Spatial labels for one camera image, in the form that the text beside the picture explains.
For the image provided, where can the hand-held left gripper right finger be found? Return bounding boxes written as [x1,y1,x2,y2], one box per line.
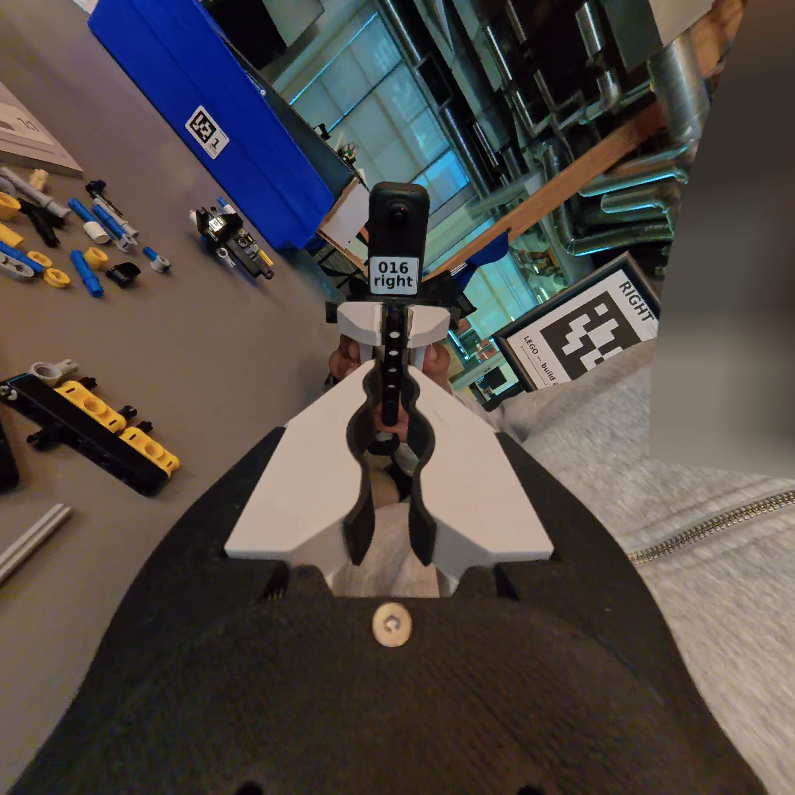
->
[407,365,555,592]

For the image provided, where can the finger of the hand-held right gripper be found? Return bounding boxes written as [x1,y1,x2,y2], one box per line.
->
[336,302,385,362]
[407,303,453,370]

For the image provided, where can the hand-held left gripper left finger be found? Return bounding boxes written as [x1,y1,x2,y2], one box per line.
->
[224,360,379,592]

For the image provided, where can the black yellow lego assembly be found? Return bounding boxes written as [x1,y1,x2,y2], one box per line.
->
[0,359,181,498]

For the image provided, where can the person's right forearm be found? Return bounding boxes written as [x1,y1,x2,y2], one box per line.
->
[450,344,653,448]

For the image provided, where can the small black lego assembly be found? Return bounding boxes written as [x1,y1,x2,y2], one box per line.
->
[189,198,275,282]

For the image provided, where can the grey lego axle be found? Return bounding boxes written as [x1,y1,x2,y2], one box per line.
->
[0,503,73,586]

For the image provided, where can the scattered small lego pins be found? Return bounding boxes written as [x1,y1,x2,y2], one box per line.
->
[0,166,173,299]

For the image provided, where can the long black lego beam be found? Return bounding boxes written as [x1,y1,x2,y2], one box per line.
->
[0,416,20,493]

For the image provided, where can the lego instruction booklet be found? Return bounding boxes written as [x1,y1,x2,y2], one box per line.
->
[0,81,84,180]

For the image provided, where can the person's right hand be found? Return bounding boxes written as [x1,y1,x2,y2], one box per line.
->
[328,335,454,438]

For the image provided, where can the blue cloth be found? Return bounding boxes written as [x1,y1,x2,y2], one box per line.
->
[456,231,511,280]

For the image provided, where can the framed black white marker sign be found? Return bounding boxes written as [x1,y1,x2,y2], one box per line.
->
[494,251,660,393]

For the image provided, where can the wooden railing beam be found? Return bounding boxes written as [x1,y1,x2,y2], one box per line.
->
[427,0,746,280]

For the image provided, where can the silver ventilation pipes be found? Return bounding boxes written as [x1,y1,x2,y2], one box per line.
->
[379,0,715,262]

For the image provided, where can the blue storage bin with tag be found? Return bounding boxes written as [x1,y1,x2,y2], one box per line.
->
[87,0,337,253]

